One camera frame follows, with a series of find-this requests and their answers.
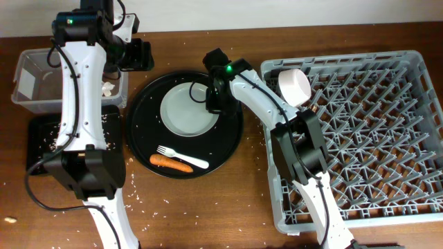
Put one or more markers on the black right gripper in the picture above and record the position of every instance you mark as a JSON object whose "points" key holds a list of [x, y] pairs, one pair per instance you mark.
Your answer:
{"points": [[213, 106]]}

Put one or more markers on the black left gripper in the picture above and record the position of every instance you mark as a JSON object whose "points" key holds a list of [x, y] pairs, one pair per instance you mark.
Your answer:
{"points": [[143, 60]]}

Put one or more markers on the grey round plate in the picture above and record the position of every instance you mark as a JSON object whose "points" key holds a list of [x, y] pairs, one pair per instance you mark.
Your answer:
{"points": [[182, 115]]}

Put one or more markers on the white tissue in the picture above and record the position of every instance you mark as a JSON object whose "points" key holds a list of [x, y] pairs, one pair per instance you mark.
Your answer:
{"points": [[107, 88]]}

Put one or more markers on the white plastic fork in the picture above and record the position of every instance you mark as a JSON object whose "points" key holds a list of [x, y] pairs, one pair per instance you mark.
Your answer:
{"points": [[166, 151]]}

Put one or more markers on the pink bowl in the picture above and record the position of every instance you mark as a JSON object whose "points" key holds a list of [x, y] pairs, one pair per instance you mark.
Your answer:
{"points": [[294, 87]]}

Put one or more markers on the orange carrot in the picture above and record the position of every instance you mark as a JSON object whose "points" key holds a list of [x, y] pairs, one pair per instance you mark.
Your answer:
{"points": [[164, 161]]}

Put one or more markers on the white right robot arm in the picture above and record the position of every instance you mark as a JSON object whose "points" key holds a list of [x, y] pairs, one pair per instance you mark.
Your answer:
{"points": [[296, 136]]}

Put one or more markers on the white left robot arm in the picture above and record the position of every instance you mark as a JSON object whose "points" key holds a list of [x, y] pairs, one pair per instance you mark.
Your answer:
{"points": [[93, 40]]}

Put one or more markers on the grey dishwasher rack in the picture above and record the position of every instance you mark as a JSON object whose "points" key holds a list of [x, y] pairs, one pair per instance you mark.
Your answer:
{"points": [[382, 123]]}

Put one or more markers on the round black tray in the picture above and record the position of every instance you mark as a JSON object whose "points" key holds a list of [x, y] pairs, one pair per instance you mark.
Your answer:
{"points": [[145, 130]]}

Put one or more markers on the clear plastic bin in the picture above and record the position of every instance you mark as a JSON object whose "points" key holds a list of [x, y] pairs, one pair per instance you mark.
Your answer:
{"points": [[39, 86]]}

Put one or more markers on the black rectangular tray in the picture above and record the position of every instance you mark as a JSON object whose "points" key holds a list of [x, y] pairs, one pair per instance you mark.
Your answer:
{"points": [[43, 133]]}

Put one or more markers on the peanut on table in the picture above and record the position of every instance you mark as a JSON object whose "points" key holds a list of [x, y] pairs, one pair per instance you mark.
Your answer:
{"points": [[10, 219]]}

